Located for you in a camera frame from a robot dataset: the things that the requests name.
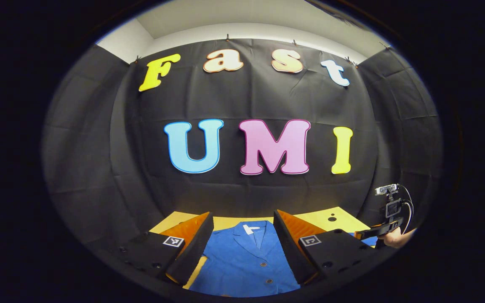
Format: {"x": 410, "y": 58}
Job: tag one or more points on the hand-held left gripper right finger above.
{"x": 291, "y": 248}

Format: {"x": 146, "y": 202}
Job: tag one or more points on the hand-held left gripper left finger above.
{"x": 192, "y": 248}

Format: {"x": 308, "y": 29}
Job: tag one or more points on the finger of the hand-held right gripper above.
{"x": 379, "y": 230}

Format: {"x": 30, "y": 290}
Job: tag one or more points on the blue button shirt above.
{"x": 242, "y": 265}

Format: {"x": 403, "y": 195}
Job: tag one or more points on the row of small backdrop clips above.
{"x": 227, "y": 38}

